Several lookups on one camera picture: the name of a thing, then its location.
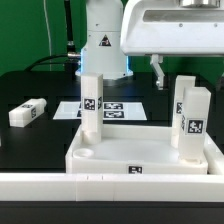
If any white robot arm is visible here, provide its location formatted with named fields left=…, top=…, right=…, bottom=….
left=77, top=0, right=224, bottom=88

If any white desk top tray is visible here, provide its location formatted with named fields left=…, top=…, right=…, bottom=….
left=65, top=124, right=208, bottom=175

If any white L-shaped fence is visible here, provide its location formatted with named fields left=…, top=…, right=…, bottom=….
left=0, top=135, right=224, bottom=202

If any white thin cable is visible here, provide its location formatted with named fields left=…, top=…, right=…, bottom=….
left=43, top=0, right=53, bottom=72

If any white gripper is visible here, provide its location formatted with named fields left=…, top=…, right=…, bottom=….
left=120, top=0, right=224, bottom=90

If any black thick cable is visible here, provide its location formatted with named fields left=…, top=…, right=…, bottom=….
left=24, top=0, right=83, bottom=72

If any marker tag sheet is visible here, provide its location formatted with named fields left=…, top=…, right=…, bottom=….
left=53, top=101, right=146, bottom=120

